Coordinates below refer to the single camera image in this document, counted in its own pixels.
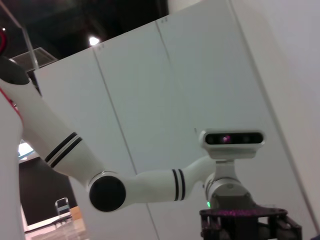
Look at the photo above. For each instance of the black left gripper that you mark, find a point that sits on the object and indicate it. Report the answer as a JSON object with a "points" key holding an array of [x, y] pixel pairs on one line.
{"points": [[237, 225]]}

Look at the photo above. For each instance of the metal step stool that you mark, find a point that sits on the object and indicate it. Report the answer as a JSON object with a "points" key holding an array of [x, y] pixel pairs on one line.
{"points": [[62, 208]]}

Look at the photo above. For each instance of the wooden background table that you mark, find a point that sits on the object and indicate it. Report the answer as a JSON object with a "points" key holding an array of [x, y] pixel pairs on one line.
{"points": [[55, 228]]}

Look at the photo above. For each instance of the round ceiling lamp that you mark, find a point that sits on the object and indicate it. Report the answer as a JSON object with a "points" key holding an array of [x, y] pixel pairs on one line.
{"points": [[93, 40]]}

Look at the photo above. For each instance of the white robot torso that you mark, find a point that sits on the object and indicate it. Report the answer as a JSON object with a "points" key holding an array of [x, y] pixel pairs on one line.
{"points": [[8, 162]]}

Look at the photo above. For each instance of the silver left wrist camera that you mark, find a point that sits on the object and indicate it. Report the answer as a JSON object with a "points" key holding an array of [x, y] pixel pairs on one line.
{"points": [[232, 142]]}

